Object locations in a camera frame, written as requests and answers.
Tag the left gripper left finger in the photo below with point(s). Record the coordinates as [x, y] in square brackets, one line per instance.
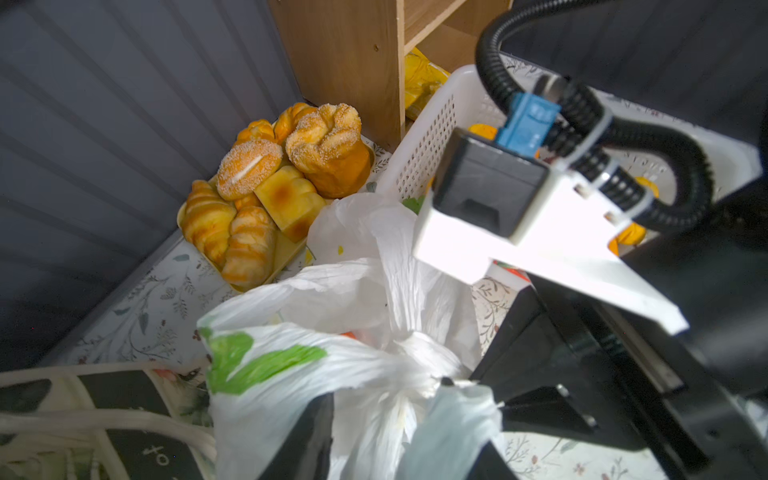
[306, 452]

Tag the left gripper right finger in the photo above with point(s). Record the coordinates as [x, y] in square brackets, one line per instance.
[490, 465]

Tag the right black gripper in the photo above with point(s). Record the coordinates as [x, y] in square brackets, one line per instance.
[564, 364]

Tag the white lemon-print plastic bag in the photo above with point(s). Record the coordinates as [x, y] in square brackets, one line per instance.
[392, 340]

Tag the cream canvas tote bag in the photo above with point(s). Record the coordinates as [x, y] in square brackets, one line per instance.
[107, 421]

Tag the white plastic produce basket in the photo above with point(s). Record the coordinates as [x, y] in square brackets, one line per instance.
[733, 238]

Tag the yellow pear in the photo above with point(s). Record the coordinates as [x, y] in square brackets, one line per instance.
[634, 234]

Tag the yellow snack bag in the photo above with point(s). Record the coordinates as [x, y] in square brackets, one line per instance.
[422, 80]

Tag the wooden shelf unit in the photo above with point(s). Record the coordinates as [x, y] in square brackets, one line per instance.
[353, 51]

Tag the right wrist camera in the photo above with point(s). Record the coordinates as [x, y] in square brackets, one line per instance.
[487, 203]

